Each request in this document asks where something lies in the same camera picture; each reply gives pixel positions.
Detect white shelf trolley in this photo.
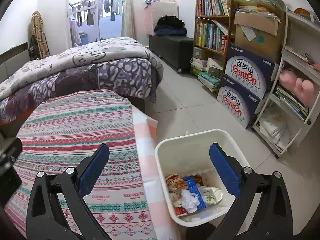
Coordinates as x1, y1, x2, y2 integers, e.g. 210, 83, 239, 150
252, 7, 320, 158

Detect white balcony door frame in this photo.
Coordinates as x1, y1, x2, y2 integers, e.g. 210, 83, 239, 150
65, 0, 125, 48

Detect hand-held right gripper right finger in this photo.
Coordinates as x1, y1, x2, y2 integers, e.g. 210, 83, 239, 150
207, 142, 293, 240

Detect red white instant noodle cup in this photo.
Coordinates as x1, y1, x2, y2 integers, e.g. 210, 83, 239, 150
165, 174, 188, 217

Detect blue white water carton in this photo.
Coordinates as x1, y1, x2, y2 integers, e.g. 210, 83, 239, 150
216, 78, 267, 130
223, 44, 280, 102

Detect brown cardboard box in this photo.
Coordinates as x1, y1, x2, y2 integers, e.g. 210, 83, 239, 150
234, 10, 280, 64

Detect black storage bench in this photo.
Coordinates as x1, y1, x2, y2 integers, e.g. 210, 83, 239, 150
148, 34, 195, 74

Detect purple patterned bed sheet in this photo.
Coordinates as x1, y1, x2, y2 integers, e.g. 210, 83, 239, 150
0, 57, 162, 126

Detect blue paper box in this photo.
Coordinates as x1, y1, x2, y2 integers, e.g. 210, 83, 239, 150
184, 176, 207, 211

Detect hanging laundry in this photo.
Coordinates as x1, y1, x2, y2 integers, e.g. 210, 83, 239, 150
69, 0, 124, 27

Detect pile of floor books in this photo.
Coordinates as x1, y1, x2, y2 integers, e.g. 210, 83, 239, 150
190, 56, 223, 93

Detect pile of dark clothes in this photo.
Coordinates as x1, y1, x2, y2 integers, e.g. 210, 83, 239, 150
153, 15, 188, 37

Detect pink white checked cabinet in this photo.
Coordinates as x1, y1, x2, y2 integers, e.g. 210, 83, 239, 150
144, 1, 179, 36

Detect cartoon cat quilt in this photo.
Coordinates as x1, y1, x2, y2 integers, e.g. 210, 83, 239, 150
0, 37, 164, 101

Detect black hanging bag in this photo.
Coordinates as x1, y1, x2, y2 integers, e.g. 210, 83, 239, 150
28, 35, 42, 61

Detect trolley shelf papers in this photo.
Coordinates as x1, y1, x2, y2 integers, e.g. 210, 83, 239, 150
257, 109, 289, 152

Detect row of shelf books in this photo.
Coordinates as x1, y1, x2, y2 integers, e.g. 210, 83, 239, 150
196, 0, 231, 51

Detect trolley shelf books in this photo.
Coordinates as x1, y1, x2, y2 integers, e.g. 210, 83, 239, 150
274, 84, 310, 122

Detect white plastic trash bin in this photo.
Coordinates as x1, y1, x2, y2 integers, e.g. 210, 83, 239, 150
154, 129, 252, 228

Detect white tissue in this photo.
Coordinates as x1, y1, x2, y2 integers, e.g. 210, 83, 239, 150
180, 189, 199, 214

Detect plaid coat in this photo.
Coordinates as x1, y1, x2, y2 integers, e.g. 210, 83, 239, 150
30, 11, 51, 60

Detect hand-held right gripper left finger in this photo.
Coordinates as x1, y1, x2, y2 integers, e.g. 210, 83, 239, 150
26, 143, 111, 240

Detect grey upholstered bed frame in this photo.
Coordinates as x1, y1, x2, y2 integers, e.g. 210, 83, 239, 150
0, 42, 28, 82

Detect striped patterned table cloth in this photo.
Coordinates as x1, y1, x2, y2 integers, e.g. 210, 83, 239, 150
4, 89, 157, 240

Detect pink white checked cloth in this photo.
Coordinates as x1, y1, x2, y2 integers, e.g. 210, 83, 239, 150
131, 104, 182, 240

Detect wooden bookshelf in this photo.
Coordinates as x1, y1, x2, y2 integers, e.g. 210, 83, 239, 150
190, 0, 237, 57

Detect cream curtain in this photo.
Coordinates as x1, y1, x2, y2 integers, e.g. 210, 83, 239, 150
121, 0, 137, 41

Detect pink plush toy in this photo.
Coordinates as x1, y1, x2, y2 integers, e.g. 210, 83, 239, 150
278, 68, 316, 108

